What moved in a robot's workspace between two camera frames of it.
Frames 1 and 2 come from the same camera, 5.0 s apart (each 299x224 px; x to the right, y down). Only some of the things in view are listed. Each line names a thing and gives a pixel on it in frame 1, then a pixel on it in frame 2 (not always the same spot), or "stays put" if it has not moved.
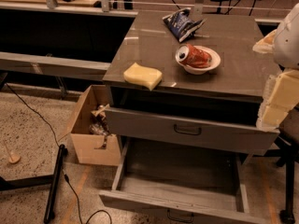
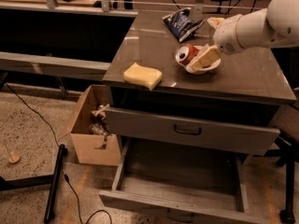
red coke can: x=192 y=56 stays put
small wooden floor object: x=14 y=159 stays put
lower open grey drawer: x=182 y=182 stays put
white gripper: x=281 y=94 to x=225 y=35
